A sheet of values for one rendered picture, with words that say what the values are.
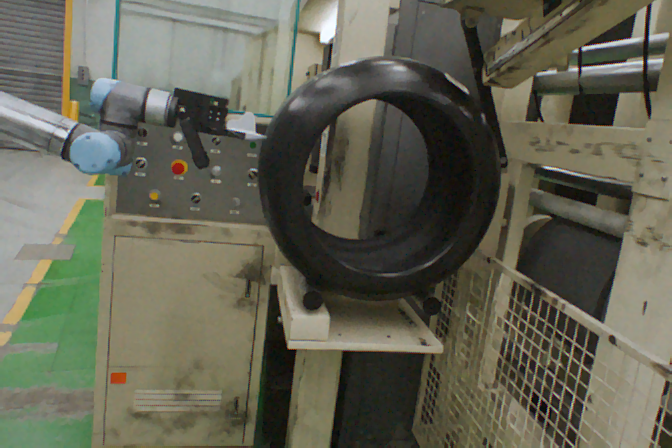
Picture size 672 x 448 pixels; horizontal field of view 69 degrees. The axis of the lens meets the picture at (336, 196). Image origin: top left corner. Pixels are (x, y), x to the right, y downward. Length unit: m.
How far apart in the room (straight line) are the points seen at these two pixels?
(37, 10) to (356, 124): 9.37
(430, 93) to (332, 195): 0.49
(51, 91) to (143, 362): 8.85
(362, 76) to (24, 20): 9.69
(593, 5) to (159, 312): 1.49
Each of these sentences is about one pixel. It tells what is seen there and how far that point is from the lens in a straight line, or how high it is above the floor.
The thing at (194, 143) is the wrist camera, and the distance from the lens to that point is 1.11.
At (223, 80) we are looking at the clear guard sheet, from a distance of 1.66.
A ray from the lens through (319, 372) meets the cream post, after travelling 1.62.
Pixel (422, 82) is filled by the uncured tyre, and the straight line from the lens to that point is 1.07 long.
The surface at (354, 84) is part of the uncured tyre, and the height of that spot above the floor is 1.37.
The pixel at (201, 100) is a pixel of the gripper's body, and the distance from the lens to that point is 1.09.
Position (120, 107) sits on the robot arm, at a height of 1.27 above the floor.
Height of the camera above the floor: 1.30
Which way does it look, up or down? 9 degrees down
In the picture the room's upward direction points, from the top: 7 degrees clockwise
